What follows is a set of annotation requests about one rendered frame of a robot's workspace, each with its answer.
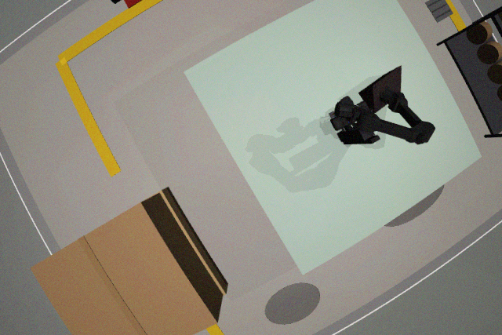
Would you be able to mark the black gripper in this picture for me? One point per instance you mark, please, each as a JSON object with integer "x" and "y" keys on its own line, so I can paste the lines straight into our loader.
{"x": 339, "y": 123}

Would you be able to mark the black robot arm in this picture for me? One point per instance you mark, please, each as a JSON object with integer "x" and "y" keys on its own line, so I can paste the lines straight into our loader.
{"x": 419, "y": 132}

